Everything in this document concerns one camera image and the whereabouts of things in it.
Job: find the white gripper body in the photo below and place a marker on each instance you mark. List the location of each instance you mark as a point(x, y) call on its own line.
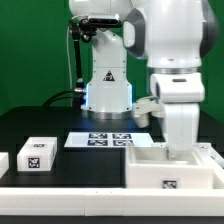
point(179, 96)

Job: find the white cabinet body box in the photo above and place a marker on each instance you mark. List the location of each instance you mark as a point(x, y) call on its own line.
point(161, 168)

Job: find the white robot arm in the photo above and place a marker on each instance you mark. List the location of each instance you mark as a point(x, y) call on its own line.
point(172, 36)

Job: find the small white box with marker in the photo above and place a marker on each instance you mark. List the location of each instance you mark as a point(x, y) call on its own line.
point(37, 154)

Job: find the white block at left edge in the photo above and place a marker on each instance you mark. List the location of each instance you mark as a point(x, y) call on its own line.
point(4, 163)

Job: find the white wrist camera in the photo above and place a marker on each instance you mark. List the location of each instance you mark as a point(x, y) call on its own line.
point(144, 107)

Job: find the black camera on stand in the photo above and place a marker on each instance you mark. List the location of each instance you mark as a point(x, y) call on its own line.
point(105, 20)

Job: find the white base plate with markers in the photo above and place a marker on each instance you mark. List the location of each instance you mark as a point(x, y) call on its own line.
point(107, 140)

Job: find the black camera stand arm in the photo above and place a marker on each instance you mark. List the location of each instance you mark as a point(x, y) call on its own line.
point(79, 50)

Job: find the white front rail fence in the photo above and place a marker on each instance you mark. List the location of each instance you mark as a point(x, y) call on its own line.
point(111, 202)

